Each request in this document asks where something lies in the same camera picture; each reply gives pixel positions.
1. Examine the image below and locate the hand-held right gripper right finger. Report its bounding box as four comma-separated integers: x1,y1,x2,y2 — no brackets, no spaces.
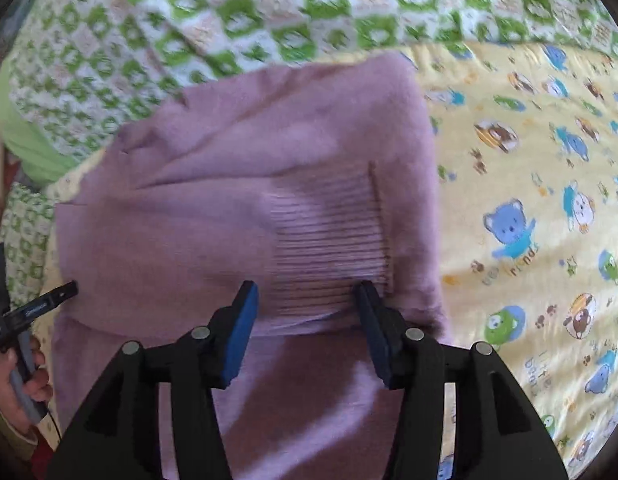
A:
356,280,570,480

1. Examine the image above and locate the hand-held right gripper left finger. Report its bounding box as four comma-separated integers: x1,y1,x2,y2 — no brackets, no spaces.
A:
45,280,260,480

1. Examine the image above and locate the purple knit sweater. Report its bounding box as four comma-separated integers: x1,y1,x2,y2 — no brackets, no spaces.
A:
52,51,452,480

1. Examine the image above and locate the person's left forearm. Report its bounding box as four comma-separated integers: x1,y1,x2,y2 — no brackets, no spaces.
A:
0,395,41,467

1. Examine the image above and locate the person's left hand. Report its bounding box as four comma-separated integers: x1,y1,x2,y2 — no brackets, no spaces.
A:
0,335,55,431

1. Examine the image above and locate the green checkered pillow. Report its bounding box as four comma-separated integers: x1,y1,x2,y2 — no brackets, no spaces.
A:
0,180,57,311

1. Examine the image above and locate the light green pillow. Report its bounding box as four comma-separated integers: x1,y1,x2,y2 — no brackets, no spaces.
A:
0,60,82,186

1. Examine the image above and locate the yellow bear-print blanket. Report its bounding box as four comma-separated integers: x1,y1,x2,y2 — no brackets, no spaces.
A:
39,40,618,480

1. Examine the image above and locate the green checkered quilt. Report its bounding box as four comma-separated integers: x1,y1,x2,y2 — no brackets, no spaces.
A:
6,0,618,161

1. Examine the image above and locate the black cable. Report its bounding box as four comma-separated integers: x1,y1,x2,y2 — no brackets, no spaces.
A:
43,409,63,443

